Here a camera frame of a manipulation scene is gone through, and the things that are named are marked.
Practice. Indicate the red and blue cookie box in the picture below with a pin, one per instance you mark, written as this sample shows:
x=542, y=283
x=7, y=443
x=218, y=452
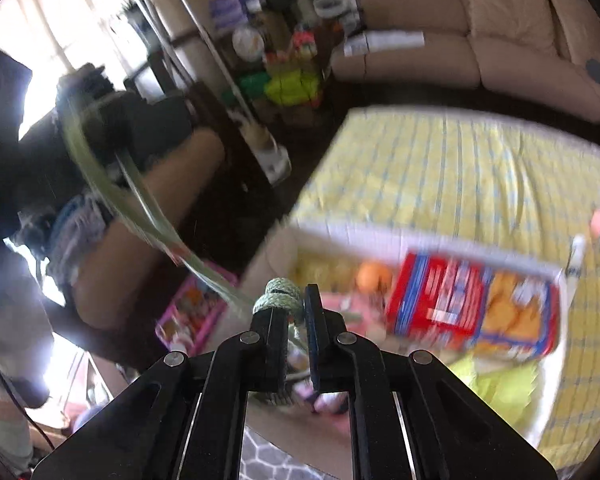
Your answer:
x=440, y=295

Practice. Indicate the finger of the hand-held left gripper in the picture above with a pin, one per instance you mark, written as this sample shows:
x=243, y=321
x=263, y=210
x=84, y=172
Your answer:
x=82, y=82

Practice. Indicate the neon green bag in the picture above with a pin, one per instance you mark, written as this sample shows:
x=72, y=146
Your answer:
x=292, y=89

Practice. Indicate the denim shorts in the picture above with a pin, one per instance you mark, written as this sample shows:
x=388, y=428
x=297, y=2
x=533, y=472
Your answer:
x=80, y=230

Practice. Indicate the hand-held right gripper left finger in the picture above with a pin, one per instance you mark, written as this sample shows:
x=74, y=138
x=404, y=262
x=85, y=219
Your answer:
x=275, y=355

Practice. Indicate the beige sofa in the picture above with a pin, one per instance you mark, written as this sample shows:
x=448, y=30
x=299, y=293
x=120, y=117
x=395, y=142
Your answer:
x=505, y=20

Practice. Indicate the pink toy box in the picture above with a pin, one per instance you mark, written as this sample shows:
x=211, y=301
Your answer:
x=195, y=310

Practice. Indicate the cluttered toy shelf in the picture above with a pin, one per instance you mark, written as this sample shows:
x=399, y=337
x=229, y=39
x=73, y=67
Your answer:
x=215, y=50

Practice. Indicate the person's leg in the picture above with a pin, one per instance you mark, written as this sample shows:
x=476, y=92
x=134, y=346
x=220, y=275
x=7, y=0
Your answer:
x=145, y=240

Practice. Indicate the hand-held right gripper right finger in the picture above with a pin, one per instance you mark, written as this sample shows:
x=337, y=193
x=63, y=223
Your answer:
x=316, y=360

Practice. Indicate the purple bag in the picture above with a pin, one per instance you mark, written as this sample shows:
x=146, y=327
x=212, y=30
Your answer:
x=232, y=10

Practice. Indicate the pink cloth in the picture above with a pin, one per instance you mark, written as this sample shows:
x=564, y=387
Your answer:
x=350, y=310

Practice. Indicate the orange fruit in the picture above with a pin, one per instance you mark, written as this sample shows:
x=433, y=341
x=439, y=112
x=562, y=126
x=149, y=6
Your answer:
x=372, y=277

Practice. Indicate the white shoe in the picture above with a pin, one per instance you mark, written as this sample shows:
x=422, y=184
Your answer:
x=275, y=160

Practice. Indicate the white cardboard box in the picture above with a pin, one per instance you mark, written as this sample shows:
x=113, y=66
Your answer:
x=360, y=240

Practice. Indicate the small white bottle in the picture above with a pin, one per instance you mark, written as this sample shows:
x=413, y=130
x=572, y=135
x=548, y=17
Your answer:
x=576, y=257

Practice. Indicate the yellow checked tablecloth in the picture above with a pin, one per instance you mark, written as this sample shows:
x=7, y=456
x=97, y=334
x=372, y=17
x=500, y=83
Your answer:
x=455, y=170

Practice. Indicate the white round fan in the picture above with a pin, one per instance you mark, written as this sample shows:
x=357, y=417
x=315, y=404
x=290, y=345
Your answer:
x=249, y=44

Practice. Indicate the white paper sheet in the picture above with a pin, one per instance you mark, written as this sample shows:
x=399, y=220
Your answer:
x=385, y=42

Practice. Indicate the grey patterned desktop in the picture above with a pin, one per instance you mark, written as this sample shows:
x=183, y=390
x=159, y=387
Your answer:
x=260, y=455

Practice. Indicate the gold card box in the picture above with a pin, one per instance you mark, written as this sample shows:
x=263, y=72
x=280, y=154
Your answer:
x=320, y=272

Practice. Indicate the person's torso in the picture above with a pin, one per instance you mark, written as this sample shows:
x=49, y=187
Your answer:
x=5, y=425

